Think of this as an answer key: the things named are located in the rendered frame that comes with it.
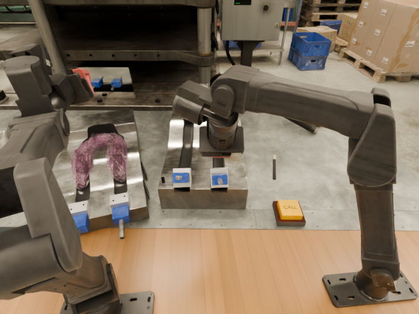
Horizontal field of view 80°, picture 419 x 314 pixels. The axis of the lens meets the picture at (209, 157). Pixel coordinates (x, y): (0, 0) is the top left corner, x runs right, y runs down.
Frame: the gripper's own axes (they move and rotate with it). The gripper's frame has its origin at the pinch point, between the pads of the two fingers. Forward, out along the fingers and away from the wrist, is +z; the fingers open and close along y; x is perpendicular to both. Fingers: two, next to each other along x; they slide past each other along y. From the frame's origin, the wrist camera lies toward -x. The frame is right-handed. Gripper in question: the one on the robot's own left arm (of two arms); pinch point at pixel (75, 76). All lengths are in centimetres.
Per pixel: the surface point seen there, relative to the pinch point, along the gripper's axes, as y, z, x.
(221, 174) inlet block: -31.5, -14.9, 28.0
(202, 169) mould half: -25.9, -5.7, 33.3
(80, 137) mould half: 18.4, 15.7, 26.8
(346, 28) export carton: -303, 438, 149
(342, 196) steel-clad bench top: -69, -12, 50
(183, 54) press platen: -22, 65, 20
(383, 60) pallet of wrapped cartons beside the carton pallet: -279, 280, 150
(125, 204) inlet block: -3.8, -17.1, 31.1
